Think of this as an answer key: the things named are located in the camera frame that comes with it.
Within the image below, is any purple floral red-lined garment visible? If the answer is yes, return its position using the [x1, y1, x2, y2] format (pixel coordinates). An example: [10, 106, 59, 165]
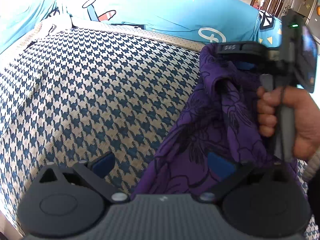
[130, 42, 308, 201]

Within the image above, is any grey knit sleeve forearm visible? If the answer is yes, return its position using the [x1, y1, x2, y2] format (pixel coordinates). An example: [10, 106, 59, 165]
[302, 148, 320, 183]

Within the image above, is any person's right hand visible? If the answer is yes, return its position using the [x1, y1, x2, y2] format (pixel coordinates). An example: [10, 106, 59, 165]
[257, 86, 319, 162]

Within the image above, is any silver refrigerator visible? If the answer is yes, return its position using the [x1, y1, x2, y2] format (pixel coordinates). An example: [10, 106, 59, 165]
[290, 0, 319, 38]

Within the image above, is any houndstooth sofa seat cover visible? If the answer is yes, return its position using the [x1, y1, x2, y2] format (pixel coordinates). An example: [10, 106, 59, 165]
[1, 28, 319, 239]

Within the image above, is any blue cartoon print sofa backrest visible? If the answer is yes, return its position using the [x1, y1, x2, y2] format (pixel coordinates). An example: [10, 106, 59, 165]
[1, 0, 282, 50]

